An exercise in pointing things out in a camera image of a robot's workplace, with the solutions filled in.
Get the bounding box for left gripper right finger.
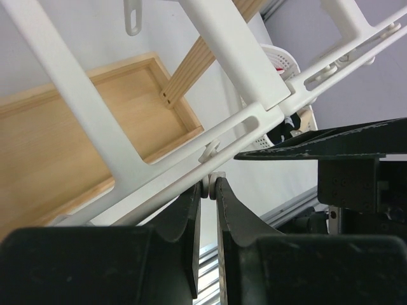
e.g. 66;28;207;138
215;178;406;304

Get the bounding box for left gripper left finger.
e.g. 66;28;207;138
1;184;201;304

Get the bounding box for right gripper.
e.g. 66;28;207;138
234;118;406;235

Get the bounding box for white plastic clip hanger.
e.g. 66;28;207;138
2;1;406;227

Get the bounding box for wooden hanger rack stand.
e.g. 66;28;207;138
0;0;268;238

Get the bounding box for white perforated sock basket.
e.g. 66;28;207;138
238;44;315;152

